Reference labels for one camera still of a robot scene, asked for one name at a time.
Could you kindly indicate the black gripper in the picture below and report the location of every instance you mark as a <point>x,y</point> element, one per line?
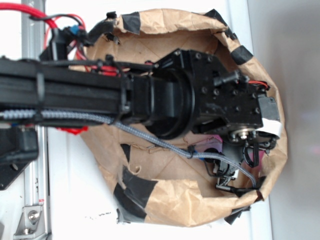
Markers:
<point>238,151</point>

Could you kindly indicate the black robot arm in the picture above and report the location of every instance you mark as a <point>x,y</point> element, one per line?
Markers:
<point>186,102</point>

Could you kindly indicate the brown paper bag bin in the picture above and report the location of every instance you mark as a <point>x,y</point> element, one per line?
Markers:
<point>152,184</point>

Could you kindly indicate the aluminium extrusion rail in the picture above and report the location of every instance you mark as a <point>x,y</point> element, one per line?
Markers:
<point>36,180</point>

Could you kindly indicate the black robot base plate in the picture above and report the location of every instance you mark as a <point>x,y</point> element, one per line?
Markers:
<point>18,147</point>

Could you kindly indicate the metal corner bracket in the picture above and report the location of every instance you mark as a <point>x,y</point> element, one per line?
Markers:
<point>32,224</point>

